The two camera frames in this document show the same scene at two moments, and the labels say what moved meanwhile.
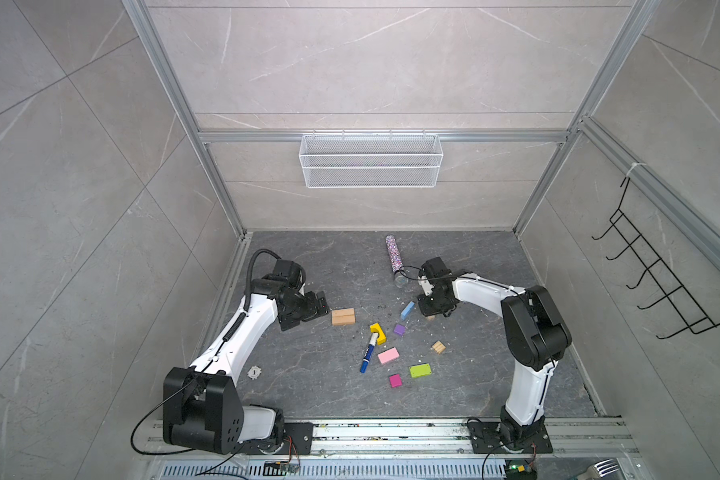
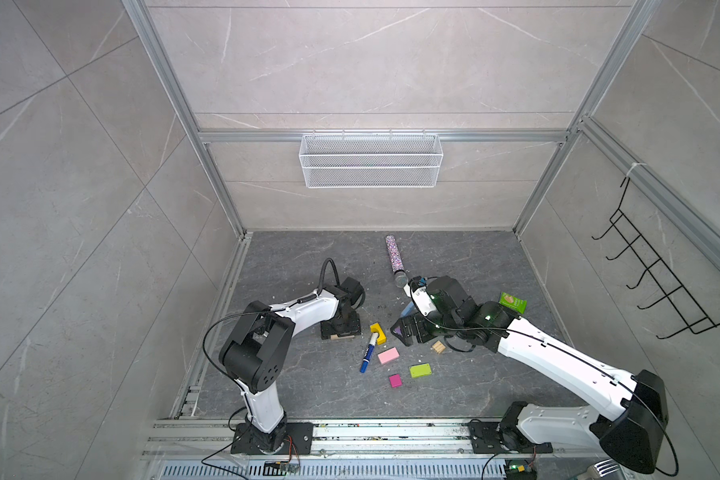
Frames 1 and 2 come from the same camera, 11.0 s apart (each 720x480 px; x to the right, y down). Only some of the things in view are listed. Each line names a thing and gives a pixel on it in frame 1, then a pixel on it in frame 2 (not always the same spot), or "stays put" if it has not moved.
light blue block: [410, 306] stays put
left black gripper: [312, 309] to [356, 328]
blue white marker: [368, 353] stays put
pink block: [388, 355] stays put
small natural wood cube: [438, 347] stays put
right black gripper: [426, 310] to [416, 319]
